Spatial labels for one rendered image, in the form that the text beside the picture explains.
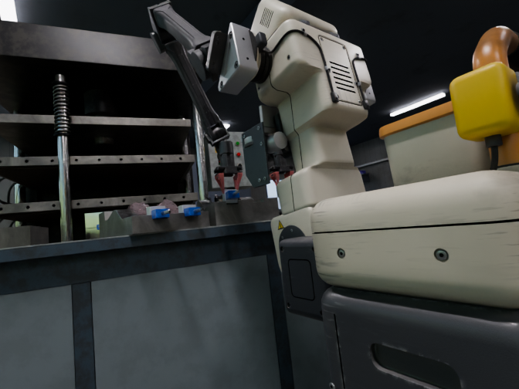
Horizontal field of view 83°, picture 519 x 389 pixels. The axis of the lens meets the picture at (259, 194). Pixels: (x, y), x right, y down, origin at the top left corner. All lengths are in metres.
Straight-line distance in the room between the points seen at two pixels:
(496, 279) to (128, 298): 0.95
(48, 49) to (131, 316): 1.55
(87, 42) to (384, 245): 1.98
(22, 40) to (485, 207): 2.12
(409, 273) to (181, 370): 0.91
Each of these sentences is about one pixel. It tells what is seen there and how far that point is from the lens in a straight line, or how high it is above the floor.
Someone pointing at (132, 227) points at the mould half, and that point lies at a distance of 0.96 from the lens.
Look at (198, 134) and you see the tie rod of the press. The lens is 1.94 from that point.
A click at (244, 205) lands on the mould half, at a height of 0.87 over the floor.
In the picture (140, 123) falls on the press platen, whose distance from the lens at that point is 2.04.
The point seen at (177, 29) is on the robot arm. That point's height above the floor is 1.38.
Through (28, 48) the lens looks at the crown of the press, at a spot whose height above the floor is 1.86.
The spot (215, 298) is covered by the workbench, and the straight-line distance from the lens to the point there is 1.10.
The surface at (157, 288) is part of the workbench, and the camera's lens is 1.06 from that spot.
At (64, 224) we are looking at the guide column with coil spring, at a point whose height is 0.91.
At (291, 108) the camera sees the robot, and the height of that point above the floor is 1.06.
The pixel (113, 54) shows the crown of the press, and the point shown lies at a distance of 2.09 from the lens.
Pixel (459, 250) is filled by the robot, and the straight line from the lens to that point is 0.33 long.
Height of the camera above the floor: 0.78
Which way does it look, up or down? 6 degrees up
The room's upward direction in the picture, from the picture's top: 6 degrees counter-clockwise
